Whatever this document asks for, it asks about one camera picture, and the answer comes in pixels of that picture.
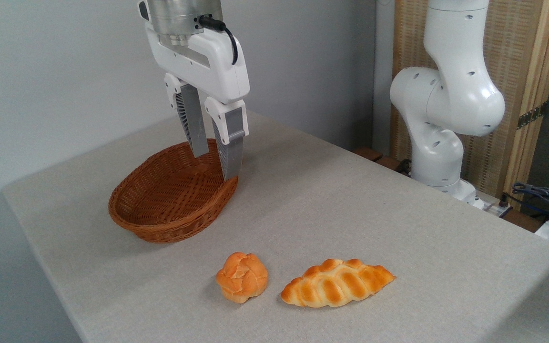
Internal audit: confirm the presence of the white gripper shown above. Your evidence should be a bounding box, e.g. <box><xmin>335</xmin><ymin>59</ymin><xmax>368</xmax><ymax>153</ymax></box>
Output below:
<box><xmin>144</xmin><ymin>21</ymin><xmax>251</xmax><ymax>181</ymax></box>

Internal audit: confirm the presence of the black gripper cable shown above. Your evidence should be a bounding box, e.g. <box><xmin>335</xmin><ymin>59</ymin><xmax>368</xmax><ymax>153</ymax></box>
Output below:
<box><xmin>198</xmin><ymin>14</ymin><xmax>239</xmax><ymax>66</ymax></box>

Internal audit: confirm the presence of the wooden folding screen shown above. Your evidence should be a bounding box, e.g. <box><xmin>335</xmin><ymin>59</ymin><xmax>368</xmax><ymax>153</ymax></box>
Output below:
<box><xmin>389</xmin><ymin>0</ymin><xmax>549</xmax><ymax>211</ymax></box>

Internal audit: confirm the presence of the round knotted bread roll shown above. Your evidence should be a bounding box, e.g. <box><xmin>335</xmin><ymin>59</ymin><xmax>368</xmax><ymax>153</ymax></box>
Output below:
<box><xmin>215</xmin><ymin>252</ymin><xmax>269</xmax><ymax>304</ymax></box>

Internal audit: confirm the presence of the metal screen hinge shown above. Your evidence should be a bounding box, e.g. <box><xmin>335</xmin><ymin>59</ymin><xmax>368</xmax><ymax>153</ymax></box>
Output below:
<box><xmin>516</xmin><ymin>102</ymin><xmax>548</xmax><ymax>131</ymax></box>

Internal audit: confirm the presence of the blue-grey cable bundle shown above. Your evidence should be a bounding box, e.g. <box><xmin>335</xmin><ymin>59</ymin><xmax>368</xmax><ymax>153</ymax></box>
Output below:
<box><xmin>501</xmin><ymin>182</ymin><xmax>549</xmax><ymax>225</ymax></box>

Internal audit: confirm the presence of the brown wicker basket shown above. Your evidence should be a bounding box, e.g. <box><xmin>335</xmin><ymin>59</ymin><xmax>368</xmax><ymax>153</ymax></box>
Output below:
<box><xmin>108</xmin><ymin>139</ymin><xmax>239</xmax><ymax>244</ymax></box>

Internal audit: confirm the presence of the brown wooden base block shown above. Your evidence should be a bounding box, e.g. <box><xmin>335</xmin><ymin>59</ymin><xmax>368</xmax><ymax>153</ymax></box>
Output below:
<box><xmin>353</xmin><ymin>146</ymin><xmax>412</xmax><ymax>176</ymax></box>

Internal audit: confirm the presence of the long braided bread loaf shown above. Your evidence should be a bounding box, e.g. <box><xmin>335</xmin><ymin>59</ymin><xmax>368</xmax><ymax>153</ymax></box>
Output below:
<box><xmin>280</xmin><ymin>258</ymin><xmax>397</xmax><ymax>309</ymax></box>

